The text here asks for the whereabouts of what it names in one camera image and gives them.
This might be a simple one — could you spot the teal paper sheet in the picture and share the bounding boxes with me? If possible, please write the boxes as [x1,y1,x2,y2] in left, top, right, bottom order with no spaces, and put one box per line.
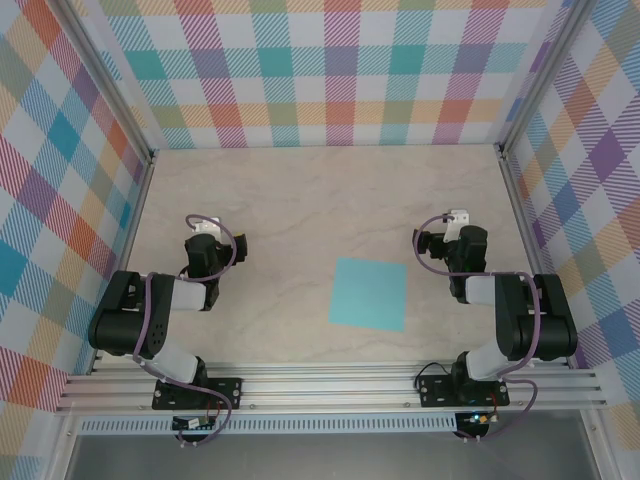
[328,257,408,332]

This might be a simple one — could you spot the left small circuit board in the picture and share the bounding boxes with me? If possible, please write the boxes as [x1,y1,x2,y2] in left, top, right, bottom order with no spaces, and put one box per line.
[172,417,216,431]

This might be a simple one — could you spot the grey metal panel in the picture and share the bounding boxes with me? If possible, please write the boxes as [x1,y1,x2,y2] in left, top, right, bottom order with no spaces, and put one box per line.
[64,432,601,480]

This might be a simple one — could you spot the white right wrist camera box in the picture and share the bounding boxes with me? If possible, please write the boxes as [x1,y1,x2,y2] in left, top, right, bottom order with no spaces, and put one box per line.
[443,209,471,241]

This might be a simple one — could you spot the aluminium side rail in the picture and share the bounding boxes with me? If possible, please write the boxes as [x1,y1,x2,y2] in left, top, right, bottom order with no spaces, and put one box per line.
[497,144,576,371]
[87,152,157,376]

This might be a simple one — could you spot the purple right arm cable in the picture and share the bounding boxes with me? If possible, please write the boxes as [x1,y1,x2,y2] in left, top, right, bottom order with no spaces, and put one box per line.
[416,213,542,444]

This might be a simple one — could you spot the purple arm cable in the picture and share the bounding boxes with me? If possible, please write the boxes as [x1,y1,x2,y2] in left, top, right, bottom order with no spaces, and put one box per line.
[416,213,542,444]
[132,213,239,447]

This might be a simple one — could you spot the thin black base cable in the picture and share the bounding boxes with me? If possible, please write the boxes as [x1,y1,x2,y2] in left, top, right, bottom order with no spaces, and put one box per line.
[415,367,454,396]

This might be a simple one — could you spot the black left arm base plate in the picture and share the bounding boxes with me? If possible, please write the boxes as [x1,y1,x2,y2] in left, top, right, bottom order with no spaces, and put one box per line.
[152,378,245,412]

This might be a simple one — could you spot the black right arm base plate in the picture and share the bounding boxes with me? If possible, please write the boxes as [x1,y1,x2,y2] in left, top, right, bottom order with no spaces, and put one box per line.
[418,374,511,409]

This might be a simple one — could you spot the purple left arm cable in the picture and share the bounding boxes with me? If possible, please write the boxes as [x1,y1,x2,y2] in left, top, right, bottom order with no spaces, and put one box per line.
[132,213,239,447]

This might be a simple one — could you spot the aluminium mounting rail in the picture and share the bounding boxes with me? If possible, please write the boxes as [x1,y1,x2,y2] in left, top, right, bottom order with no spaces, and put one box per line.
[54,362,609,416]

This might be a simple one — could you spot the slotted grey cable duct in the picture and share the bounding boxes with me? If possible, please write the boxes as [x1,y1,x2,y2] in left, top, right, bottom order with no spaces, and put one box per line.
[79,413,459,435]

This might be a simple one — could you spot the aluminium frame post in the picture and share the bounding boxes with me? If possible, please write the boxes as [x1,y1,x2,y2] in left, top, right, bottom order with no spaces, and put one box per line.
[58,0,156,166]
[494,0,604,159]

